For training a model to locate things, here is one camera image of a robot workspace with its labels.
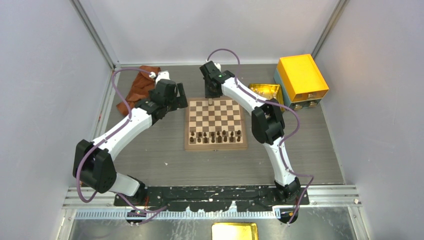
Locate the yellow drawer box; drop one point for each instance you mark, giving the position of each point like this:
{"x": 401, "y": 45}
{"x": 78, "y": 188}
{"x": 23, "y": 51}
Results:
{"x": 303, "y": 85}

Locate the aluminium front rail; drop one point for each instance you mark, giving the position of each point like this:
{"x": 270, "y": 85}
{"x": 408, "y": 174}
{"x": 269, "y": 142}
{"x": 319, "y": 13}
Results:
{"x": 110, "y": 206}

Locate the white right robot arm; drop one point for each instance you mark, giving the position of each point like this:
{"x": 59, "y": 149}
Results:
{"x": 267, "y": 123}

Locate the gold metal tin tray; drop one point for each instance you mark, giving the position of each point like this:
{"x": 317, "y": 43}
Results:
{"x": 268, "y": 91}

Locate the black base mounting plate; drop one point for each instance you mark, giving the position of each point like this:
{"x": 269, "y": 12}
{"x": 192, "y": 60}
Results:
{"x": 246, "y": 198}

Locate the wooden chessboard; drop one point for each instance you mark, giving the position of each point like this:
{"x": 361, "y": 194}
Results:
{"x": 224, "y": 123}

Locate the brown cloth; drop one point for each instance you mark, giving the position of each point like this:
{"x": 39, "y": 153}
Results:
{"x": 141, "y": 85}

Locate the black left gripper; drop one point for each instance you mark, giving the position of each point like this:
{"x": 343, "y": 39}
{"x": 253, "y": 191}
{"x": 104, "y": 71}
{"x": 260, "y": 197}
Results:
{"x": 179, "y": 102}

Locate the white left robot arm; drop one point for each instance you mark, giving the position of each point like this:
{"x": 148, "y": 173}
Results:
{"x": 94, "y": 160}

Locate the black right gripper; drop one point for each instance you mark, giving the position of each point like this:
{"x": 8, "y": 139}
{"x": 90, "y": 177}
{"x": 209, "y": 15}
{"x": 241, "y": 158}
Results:
{"x": 207, "y": 95}

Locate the gold tin lid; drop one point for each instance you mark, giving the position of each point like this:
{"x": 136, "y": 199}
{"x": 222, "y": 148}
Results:
{"x": 234, "y": 231}

